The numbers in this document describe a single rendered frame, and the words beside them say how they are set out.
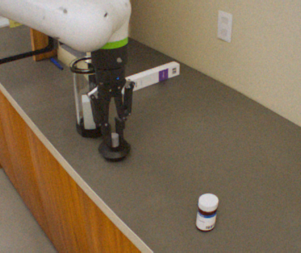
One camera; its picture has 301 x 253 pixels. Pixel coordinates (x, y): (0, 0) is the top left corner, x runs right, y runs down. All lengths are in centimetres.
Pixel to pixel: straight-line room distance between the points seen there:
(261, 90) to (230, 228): 66
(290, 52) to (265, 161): 39
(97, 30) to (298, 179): 67
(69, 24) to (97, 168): 46
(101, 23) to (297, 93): 78
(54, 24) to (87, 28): 7
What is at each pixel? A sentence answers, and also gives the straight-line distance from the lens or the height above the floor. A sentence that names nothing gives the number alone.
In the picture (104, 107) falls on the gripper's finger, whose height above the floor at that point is 111.
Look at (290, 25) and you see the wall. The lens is 131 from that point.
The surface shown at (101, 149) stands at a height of 97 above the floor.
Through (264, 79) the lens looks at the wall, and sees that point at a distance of 144.
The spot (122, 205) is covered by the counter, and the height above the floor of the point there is 94.
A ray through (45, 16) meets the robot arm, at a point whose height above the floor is 140.
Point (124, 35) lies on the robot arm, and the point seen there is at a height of 130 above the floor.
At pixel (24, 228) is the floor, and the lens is 230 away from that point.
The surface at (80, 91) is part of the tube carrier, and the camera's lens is 115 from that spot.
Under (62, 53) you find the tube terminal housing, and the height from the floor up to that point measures 98.
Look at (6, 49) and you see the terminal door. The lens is 171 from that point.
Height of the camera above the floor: 162
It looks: 33 degrees down
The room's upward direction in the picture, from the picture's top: straight up
